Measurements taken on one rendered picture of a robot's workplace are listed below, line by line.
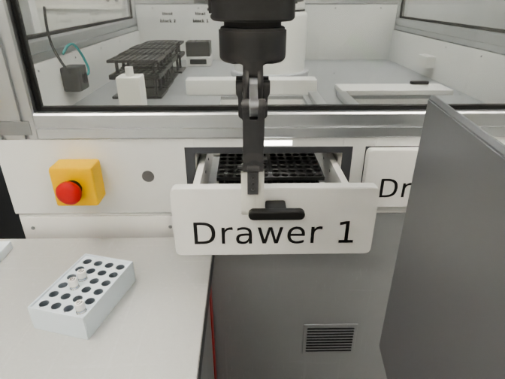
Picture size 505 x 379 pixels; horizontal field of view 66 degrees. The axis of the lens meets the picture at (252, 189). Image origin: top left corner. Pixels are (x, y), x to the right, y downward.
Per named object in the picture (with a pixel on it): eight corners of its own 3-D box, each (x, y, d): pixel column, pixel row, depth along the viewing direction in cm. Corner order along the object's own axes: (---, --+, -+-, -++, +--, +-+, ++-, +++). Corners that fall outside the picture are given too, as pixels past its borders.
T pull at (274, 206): (304, 220, 52) (305, 211, 51) (248, 221, 52) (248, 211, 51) (301, 207, 55) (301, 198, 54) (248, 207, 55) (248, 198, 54)
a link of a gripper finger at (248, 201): (264, 165, 51) (264, 167, 50) (263, 212, 54) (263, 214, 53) (240, 165, 51) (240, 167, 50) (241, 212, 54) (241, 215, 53)
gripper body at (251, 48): (220, 21, 47) (222, 98, 51) (216, 26, 39) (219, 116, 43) (282, 21, 47) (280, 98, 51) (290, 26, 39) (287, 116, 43)
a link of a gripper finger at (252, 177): (258, 155, 49) (259, 164, 47) (258, 191, 51) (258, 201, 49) (246, 155, 49) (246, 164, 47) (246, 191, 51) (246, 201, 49)
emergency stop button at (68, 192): (81, 206, 64) (76, 184, 62) (56, 207, 64) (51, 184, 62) (87, 198, 67) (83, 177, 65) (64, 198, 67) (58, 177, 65)
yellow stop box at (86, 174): (97, 208, 67) (89, 169, 64) (55, 208, 67) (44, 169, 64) (107, 194, 71) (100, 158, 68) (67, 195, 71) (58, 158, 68)
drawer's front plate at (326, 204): (370, 253, 59) (380, 187, 54) (176, 256, 58) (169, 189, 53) (367, 247, 60) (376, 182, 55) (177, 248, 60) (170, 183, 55)
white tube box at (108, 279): (88, 340, 51) (83, 318, 50) (34, 328, 53) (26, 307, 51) (136, 280, 62) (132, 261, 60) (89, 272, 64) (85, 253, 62)
